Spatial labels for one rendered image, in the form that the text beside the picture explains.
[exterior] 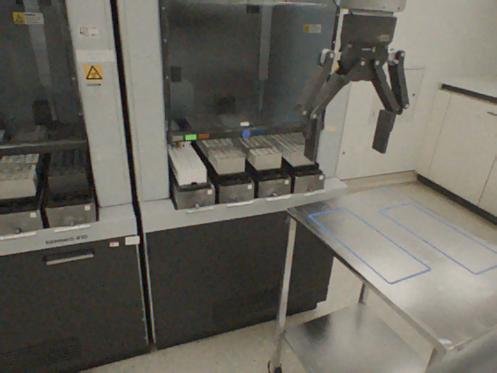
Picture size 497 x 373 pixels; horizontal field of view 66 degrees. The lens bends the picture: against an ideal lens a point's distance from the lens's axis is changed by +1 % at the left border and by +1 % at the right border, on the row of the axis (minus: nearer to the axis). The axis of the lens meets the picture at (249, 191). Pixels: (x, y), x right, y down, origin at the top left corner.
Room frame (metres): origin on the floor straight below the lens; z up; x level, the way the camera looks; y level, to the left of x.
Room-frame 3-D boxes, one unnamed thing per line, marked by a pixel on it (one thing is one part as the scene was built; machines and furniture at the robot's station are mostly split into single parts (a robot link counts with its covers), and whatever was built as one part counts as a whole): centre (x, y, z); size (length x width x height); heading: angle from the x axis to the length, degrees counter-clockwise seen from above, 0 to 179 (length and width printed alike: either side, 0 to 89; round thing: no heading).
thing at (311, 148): (0.57, -0.09, 1.22); 0.03 x 0.01 x 0.07; 22
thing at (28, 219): (1.25, 0.82, 0.78); 0.73 x 0.14 x 0.09; 22
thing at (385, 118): (0.62, -0.22, 1.22); 0.03 x 0.01 x 0.07; 22
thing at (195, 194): (1.47, 0.31, 0.78); 0.73 x 0.14 x 0.09; 22
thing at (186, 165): (1.34, 0.26, 0.83); 0.30 x 0.10 x 0.06; 22
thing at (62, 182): (1.10, 0.59, 0.85); 0.12 x 0.02 x 0.06; 113
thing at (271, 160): (1.37, -0.06, 0.85); 0.12 x 0.02 x 0.06; 112
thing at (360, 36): (0.60, -0.16, 1.36); 0.08 x 0.07 x 0.09; 112
